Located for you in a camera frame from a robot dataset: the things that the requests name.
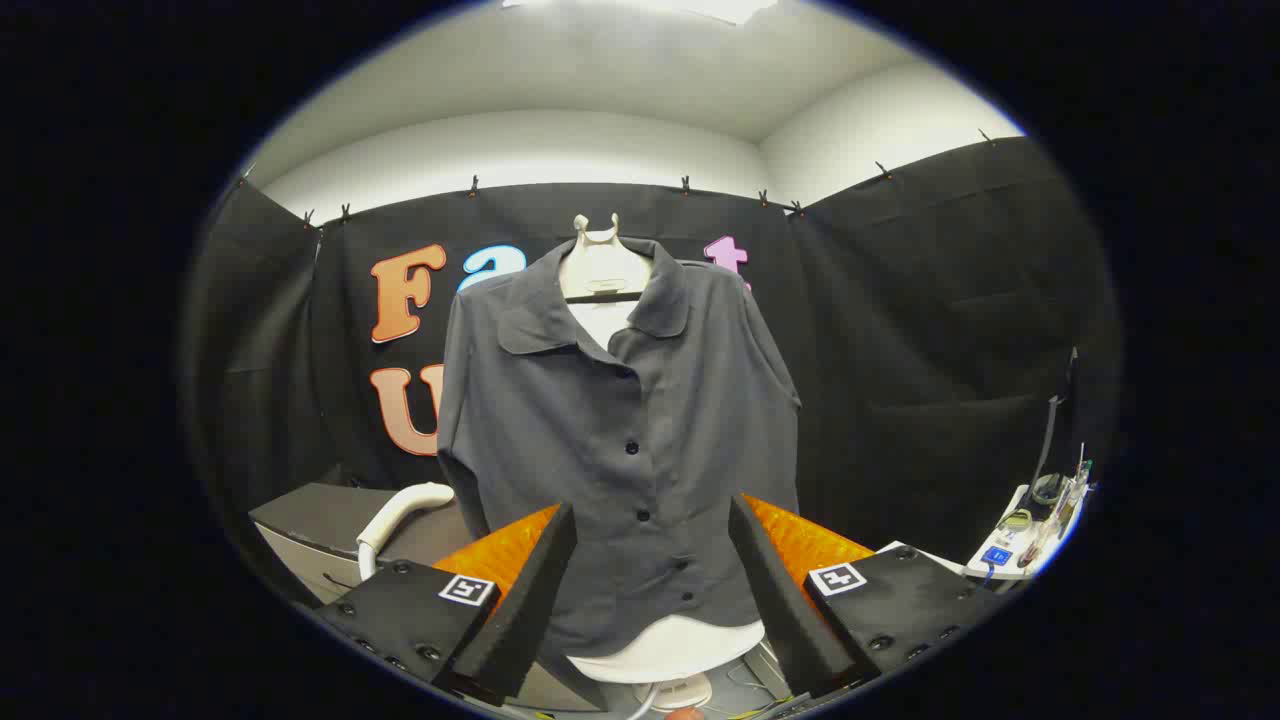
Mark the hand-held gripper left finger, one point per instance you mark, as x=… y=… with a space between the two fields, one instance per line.
x=525 y=600

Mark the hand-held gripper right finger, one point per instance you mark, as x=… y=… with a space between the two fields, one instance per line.
x=780 y=600

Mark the white garment steamer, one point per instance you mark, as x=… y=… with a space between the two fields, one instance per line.
x=395 y=515

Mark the grey button shirt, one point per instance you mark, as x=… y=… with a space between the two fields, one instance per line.
x=600 y=450

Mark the white mannequin stand base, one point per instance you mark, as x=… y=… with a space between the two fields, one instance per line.
x=685 y=692

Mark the grey cabinet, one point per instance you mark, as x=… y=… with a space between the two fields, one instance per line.
x=320 y=520

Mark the white device with blue label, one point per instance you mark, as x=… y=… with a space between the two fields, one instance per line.
x=1010 y=535

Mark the white mannequin torso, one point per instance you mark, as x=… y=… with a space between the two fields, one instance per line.
x=603 y=270

